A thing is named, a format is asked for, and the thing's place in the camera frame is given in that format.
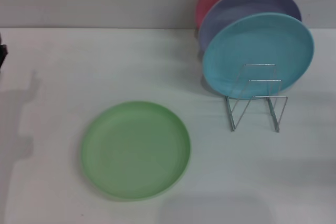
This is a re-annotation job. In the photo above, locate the green plastic plate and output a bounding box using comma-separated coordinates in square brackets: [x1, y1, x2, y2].
[80, 100, 192, 202]

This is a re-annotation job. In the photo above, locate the light blue plastic plate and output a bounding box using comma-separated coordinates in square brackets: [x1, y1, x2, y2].
[202, 12, 315, 101]

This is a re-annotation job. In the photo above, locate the pink plastic plate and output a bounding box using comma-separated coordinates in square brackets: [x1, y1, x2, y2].
[195, 0, 291, 29]

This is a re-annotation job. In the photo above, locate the purple plastic plate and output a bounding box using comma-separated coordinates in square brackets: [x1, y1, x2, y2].
[198, 0, 302, 51]

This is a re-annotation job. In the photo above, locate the silver wire plate rack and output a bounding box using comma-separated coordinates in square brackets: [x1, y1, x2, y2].
[225, 63, 288, 133]

